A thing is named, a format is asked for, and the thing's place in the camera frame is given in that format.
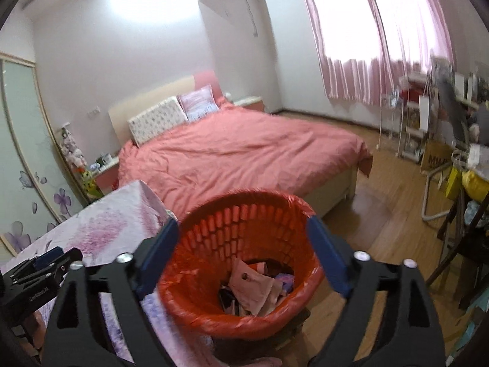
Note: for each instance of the red plastic trash basket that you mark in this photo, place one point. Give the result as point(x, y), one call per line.
point(252, 226)

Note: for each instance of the pink nightstand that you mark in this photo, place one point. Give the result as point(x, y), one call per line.
point(106, 176)
point(253, 103)

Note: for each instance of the white air conditioner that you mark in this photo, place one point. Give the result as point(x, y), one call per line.
point(242, 45)

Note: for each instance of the pink striped pillow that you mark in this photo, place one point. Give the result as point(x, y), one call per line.
point(198, 103)

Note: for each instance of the bed with coral duvet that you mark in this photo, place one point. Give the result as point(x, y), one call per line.
point(237, 149)

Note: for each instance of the plush toy tower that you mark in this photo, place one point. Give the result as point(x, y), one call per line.
point(78, 165)

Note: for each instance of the white floral pillow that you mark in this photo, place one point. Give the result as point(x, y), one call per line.
point(156, 120)

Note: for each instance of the pink right nightstand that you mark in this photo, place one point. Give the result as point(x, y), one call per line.
point(253, 103)

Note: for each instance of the white paper trash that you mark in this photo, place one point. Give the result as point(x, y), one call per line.
point(256, 289)

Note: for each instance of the cluttered dark desk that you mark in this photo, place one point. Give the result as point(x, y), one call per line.
point(465, 226)

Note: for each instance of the pink left nightstand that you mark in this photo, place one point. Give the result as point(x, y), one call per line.
point(106, 176)

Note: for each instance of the pink striped curtain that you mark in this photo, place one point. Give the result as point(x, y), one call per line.
point(364, 46)

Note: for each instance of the white wire rack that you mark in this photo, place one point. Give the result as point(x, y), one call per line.
point(409, 111)

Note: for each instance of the glass wardrobe with flowers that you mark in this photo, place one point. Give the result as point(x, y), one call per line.
point(37, 191)

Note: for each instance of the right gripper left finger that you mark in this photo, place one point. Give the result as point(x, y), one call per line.
point(77, 334)

